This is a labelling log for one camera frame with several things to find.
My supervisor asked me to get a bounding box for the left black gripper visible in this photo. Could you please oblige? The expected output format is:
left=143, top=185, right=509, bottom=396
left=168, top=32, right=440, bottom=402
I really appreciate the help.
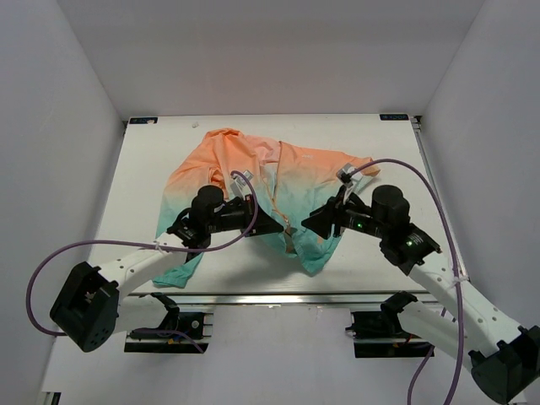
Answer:
left=207, top=194, right=284, bottom=237

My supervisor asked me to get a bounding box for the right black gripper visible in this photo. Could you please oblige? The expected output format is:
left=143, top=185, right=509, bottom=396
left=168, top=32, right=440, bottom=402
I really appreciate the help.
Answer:
left=300, top=185, right=387, bottom=240

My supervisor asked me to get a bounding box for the orange and teal jacket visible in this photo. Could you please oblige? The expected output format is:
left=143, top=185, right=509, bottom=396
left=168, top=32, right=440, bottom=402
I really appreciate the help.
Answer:
left=156, top=128, right=380, bottom=275

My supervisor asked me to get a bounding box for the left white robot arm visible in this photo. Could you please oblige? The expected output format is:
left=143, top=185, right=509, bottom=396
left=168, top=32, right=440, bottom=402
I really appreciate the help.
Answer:
left=50, top=186, right=284, bottom=353

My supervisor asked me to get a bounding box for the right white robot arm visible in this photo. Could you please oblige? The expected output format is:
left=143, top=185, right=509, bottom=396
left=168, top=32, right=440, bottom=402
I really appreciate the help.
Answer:
left=302, top=186, right=539, bottom=404

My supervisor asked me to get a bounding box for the right blue corner label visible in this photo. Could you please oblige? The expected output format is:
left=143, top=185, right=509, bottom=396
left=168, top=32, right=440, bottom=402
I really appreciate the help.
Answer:
left=379, top=113, right=409, bottom=122

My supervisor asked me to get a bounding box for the blue corner label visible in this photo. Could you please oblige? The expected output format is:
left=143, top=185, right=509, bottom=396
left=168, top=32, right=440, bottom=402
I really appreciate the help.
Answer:
left=379, top=113, right=409, bottom=122
left=128, top=116, right=158, bottom=125

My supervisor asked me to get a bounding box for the white front panel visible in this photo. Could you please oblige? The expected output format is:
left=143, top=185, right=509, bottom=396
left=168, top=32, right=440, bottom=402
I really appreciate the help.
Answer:
left=42, top=306, right=455, bottom=404

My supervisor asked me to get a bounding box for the left blue corner label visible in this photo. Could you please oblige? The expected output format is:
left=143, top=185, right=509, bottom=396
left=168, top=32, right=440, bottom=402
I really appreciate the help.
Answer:
left=128, top=116, right=158, bottom=125

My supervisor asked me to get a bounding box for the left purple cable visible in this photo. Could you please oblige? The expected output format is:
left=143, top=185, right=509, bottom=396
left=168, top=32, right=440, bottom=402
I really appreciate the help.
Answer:
left=25, top=169, right=259, bottom=354

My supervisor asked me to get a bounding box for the purple cable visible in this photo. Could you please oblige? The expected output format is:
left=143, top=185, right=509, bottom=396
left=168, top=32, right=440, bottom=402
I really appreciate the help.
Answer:
left=343, top=158, right=467, bottom=405
left=25, top=169, right=259, bottom=354

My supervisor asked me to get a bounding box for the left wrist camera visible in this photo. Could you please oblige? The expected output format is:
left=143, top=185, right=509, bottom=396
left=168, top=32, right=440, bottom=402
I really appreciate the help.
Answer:
left=229, top=170, right=253, bottom=198

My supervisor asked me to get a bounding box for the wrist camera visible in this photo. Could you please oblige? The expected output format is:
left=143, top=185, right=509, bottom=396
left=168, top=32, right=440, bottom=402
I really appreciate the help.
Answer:
left=229, top=170, right=253, bottom=198
left=337, top=164, right=358, bottom=203

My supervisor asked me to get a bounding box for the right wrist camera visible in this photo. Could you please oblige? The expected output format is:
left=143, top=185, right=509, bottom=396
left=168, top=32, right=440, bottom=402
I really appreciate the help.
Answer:
left=337, top=164, right=358, bottom=203

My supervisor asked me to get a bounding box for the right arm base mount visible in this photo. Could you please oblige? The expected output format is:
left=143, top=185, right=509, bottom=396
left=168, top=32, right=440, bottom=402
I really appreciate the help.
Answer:
left=345, top=310, right=432, bottom=359

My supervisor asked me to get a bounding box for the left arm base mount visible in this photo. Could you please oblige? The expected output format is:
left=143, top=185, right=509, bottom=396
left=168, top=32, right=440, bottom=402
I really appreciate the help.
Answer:
left=117, top=293, right=213, bottom=354

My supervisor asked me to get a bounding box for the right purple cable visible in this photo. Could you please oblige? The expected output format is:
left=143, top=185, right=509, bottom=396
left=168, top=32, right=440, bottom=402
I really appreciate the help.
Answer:
left=343, top=158, right=467, bottom=405

